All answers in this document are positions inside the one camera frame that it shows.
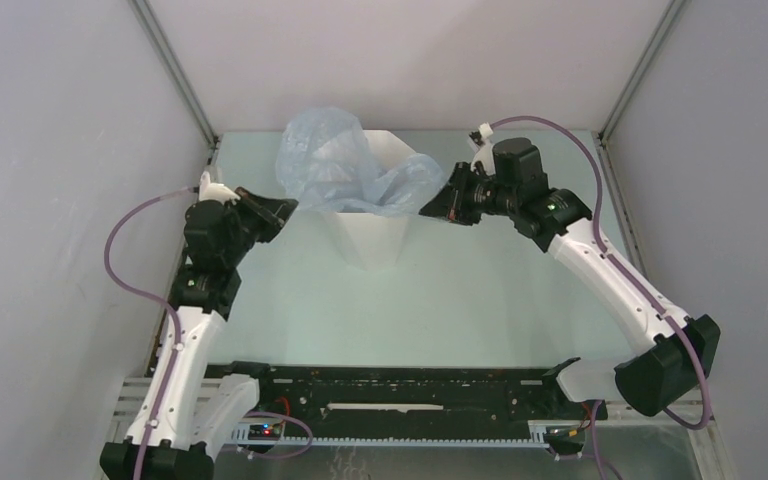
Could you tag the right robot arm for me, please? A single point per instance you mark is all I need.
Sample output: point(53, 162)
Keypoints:
point(671, 352)

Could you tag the small lit circuit board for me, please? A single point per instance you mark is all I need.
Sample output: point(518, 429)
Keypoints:
point(262, 432)

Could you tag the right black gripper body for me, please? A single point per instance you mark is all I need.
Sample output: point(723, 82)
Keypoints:
point(480, 195)

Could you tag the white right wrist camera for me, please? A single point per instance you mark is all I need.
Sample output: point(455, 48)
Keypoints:
point(482, 146)

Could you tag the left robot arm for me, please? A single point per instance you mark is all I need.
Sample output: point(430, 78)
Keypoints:
point(169, 438)

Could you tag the white slotted cable duct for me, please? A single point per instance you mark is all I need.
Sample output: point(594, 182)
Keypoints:
point(539, 437)

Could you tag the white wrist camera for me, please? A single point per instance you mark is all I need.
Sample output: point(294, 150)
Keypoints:
point(211, 190)
point(482, 146)

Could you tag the blue plastic trash bag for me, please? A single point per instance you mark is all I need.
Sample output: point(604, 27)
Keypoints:
point(327, 164)

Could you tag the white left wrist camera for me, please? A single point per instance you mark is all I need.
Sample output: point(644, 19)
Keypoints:
point(211, 190)

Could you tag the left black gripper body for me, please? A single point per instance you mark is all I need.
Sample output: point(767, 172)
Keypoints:
point(243, 239)

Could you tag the white translucent trash bin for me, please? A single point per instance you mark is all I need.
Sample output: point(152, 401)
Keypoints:
point(367, 241)

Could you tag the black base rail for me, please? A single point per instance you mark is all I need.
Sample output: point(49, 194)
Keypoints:
point(440, 403)

